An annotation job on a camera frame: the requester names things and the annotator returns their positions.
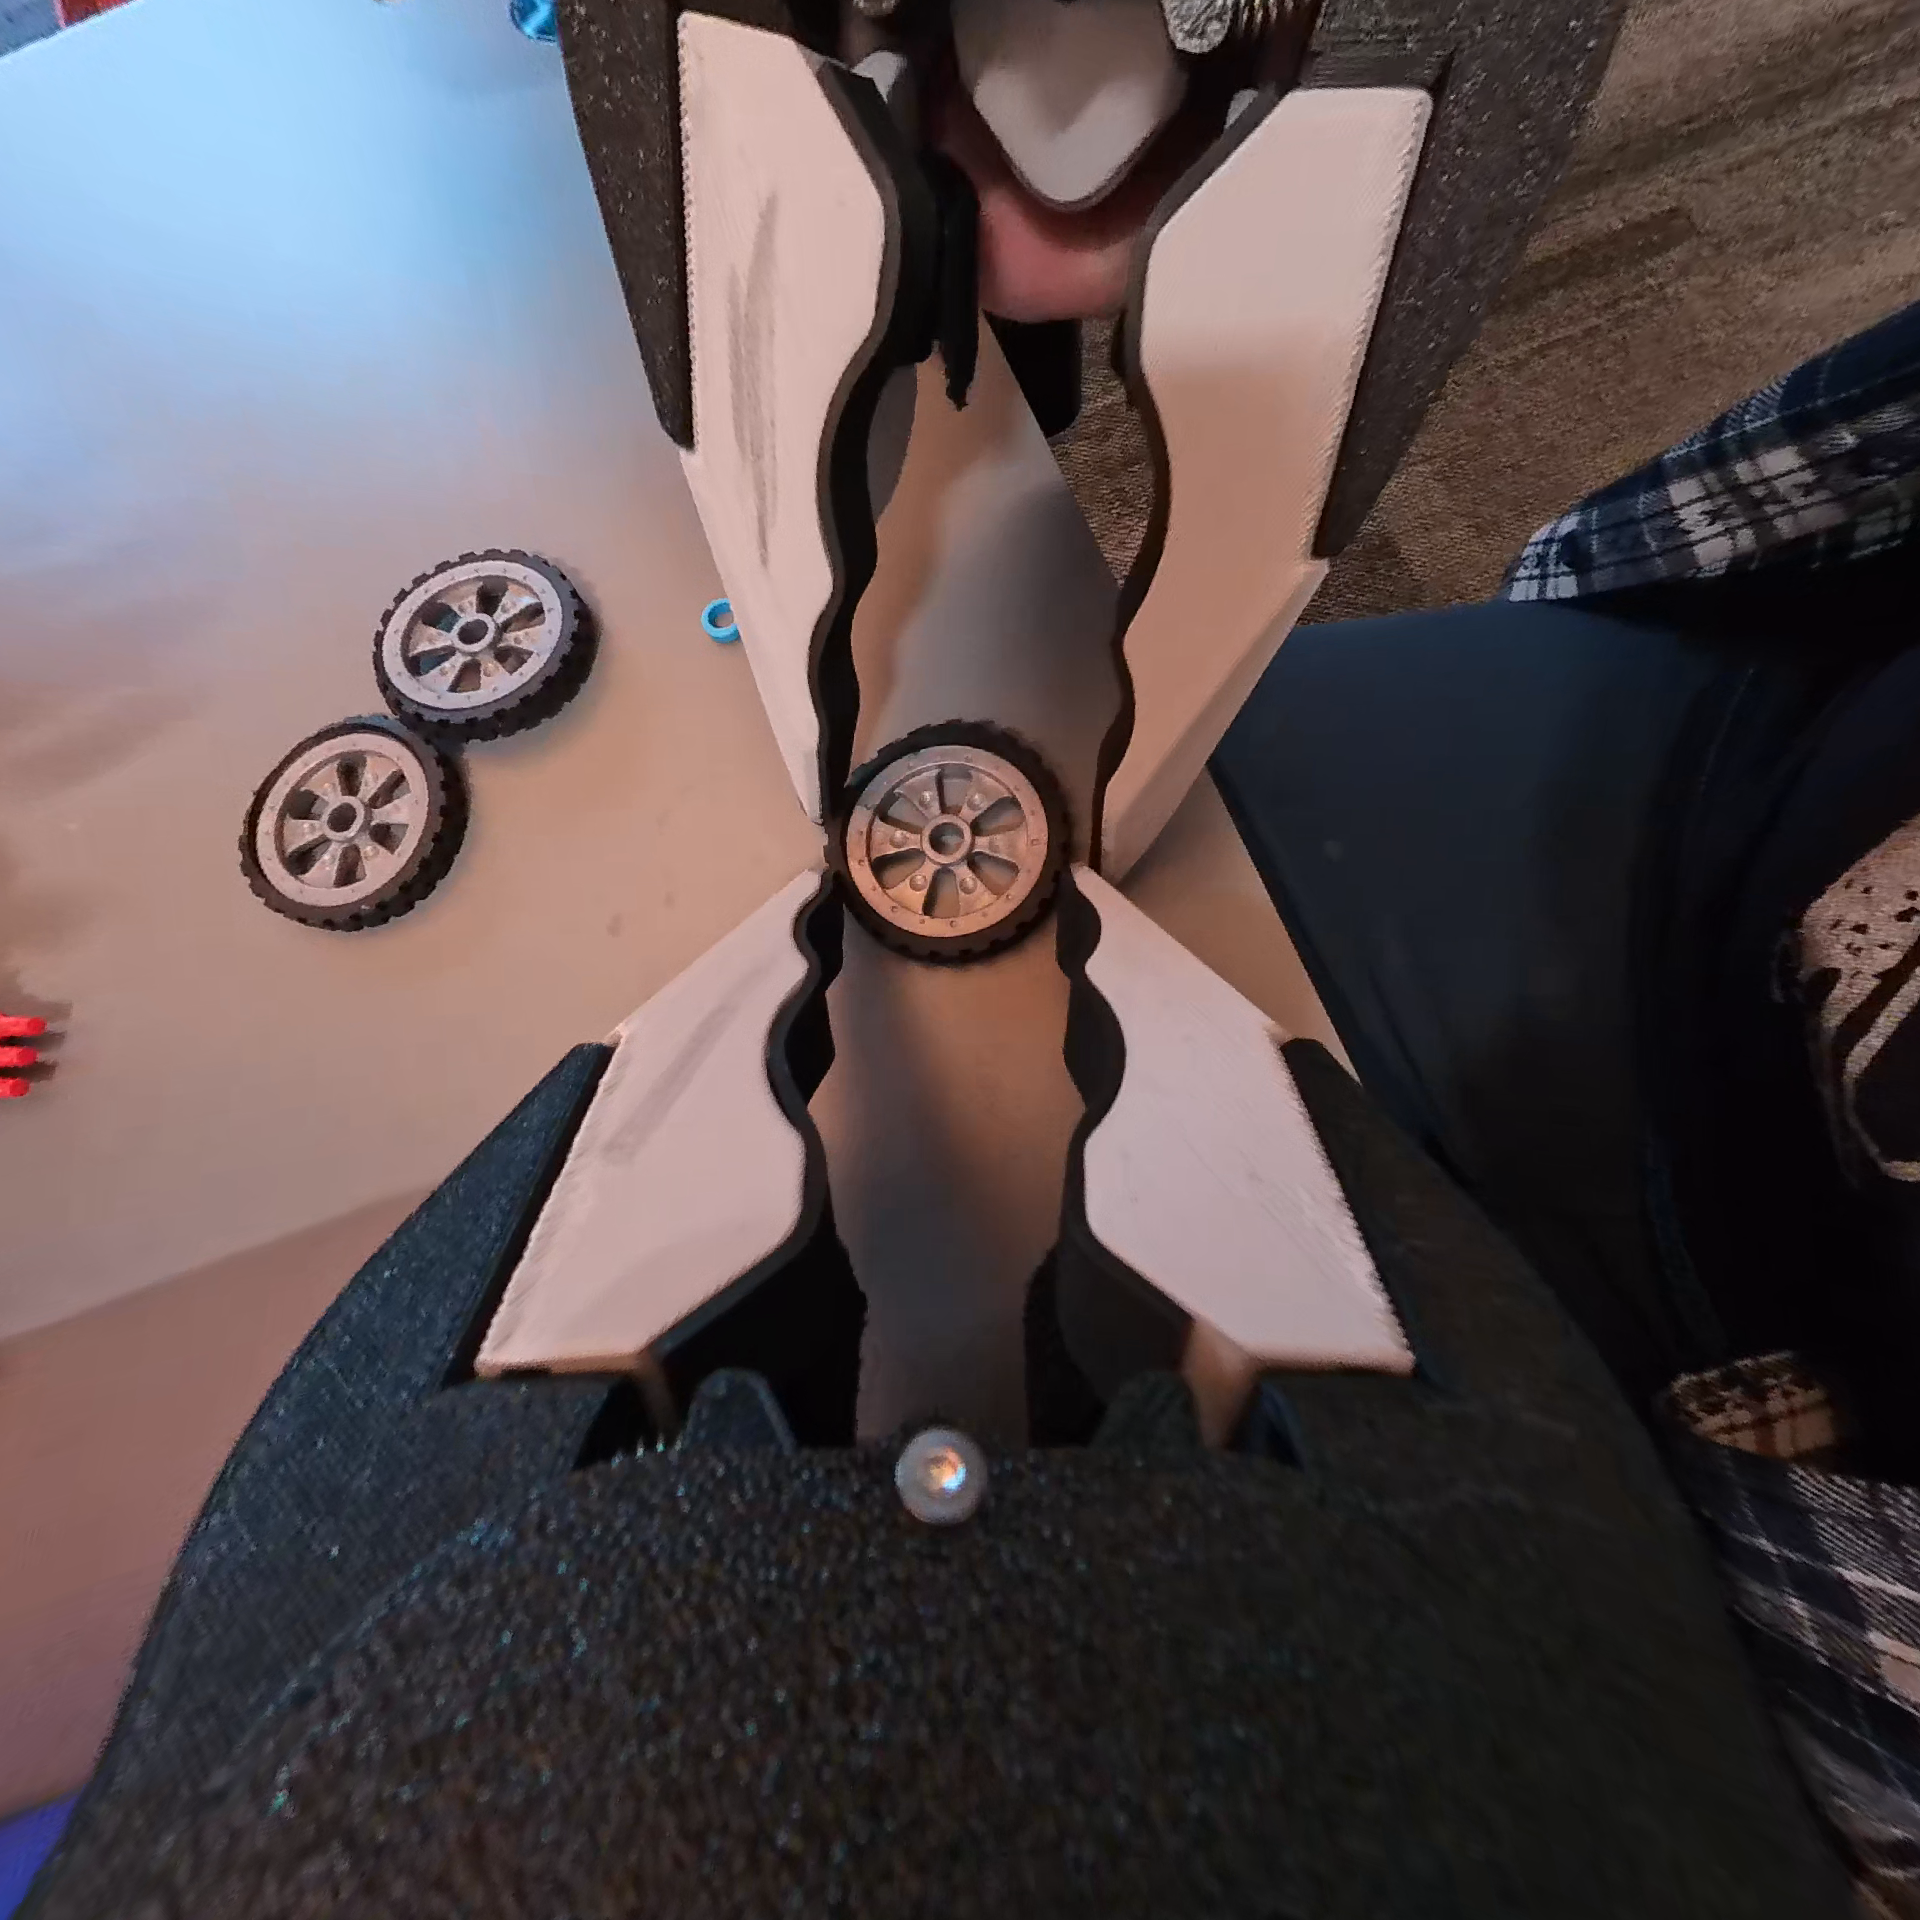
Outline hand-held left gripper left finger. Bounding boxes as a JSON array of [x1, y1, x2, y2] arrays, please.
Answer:
[[473, 866, 873, 1449]]

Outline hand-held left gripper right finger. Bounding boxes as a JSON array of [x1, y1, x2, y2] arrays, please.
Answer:
[[1023, 866, 1421, 1449]]

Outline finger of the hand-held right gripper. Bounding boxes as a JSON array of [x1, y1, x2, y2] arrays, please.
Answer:
[[679, 12, 902, 828], [1098, 83, 1437, 881]]

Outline grey toy wheel black tyre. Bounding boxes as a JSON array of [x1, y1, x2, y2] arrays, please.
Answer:
[[239, 718, 471, 934], [371, 545, 598, 740], [823, 722, 1079, 963]]

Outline person's right hand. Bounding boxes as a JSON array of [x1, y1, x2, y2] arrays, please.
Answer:
[[976, 194, 1152, 327]]

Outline person's plaid shirt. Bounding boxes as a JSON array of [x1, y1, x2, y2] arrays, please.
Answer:
[[1506, 306, 1920, 1920]]

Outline person's dark trousers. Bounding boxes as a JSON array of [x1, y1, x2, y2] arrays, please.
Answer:
[[1207, 600, 1920, 1489]]

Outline person's dark printed t-shirt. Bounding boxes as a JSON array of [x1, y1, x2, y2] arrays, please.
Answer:
[[1650, 632, 1920, 1414]]

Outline blue plastic bin white tag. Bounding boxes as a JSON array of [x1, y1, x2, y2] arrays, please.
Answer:
[[0, 1792, 83, 1920]]

